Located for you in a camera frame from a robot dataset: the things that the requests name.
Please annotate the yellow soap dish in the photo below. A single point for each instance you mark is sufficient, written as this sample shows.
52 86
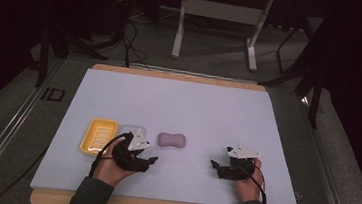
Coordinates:
98 136

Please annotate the person's left hand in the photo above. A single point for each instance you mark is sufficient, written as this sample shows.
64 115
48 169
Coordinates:
108 170

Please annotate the metal floor rail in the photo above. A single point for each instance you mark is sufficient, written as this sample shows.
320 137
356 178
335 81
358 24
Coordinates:
5 132
326 169

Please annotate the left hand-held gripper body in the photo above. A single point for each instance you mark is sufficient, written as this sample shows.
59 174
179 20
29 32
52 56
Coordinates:
130 154

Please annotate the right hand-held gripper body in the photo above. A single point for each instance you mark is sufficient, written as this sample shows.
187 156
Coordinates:
240 161

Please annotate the black metal stand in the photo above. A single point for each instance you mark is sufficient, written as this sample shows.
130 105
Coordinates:
315 95
44 55

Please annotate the black chair frame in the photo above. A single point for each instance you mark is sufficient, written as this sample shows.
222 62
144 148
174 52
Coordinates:
292 42

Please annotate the white table mat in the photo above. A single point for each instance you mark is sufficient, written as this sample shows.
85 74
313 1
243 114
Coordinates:
201 110

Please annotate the person's right hand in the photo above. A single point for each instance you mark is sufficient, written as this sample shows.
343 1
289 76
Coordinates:
247 189

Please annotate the purple soap bar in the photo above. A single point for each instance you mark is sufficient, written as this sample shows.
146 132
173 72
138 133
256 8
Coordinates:
172 140

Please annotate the clear plastic tray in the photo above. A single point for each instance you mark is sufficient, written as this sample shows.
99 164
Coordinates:
126 129

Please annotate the white metal table frame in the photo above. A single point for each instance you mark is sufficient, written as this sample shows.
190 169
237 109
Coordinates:
224 10

